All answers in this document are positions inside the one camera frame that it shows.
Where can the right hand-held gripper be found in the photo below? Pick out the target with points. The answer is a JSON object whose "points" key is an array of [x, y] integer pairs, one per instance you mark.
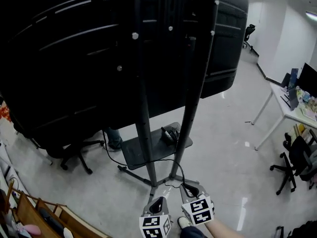
{"points": [[199, 211]]}

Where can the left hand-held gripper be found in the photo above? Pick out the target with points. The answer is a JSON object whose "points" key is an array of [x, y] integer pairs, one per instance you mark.
{"points": [[154, 228]]}

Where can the person's right forearm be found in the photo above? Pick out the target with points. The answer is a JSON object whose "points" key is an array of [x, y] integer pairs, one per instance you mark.
{"points": [[223, 229]]}

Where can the person's white shoe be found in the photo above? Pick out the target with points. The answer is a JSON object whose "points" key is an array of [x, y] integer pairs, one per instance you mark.
{"points": [[184, 222]]}

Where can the person's dark trousers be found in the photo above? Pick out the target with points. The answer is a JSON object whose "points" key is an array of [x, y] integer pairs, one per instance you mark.
{"points": [[192, 232]]}

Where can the black remote on stand shelf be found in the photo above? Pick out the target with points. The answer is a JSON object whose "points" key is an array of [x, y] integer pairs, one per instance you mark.
{"points": [[169, 135]]}

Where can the black office chair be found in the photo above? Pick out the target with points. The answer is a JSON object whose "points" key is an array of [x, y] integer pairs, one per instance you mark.
{"points": [[248, 35], [74, 150], [297, 157], [302, 230]]}

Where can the white metal-leg table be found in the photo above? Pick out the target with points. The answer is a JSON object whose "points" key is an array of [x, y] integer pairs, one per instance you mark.
{"points": [[280, 103]]}

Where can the pink bottle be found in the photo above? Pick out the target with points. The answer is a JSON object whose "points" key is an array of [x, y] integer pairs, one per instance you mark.
{"points": [[33, 229]]}

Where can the wooden cart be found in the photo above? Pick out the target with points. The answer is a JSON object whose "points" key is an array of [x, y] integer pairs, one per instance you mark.
{"points": [[29, 212]]}

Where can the open laptop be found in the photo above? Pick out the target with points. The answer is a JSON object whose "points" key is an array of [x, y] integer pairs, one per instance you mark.
{"points": [[292, 88]]}

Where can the black computer monitor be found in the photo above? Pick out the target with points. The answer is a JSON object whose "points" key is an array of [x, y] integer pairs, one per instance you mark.
{"points": [[308, 79]]}

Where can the large black TV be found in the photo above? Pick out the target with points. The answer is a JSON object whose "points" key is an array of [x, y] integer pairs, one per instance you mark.
{"points": [[74, 58]]}

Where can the red gift bag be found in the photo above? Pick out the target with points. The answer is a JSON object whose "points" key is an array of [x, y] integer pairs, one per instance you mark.
{"points": [[5, 111]]}

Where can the ceiling light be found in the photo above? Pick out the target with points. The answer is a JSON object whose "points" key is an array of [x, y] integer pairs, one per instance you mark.
{"points": [[312, 14]]}

